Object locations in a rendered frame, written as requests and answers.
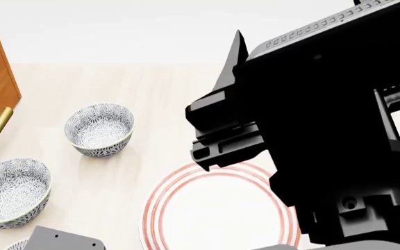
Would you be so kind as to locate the black right gripper slotted finger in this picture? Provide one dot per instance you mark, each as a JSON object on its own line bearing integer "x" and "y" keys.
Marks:
{"x": 221, "y": 125}

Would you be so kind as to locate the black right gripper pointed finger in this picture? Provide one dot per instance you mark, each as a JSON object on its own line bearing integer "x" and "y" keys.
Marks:
{"x": 234, "y": 60}

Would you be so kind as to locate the white plate with red rings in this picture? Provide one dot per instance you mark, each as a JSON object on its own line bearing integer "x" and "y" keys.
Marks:
{"x": 217, "y": 213}

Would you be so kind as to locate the grey floral patterned bowl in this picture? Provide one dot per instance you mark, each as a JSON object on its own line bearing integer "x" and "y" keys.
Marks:
{"x": 18, "y": 246}
{"x": 97, "y": 130}
{"x": 10, "y": 192}

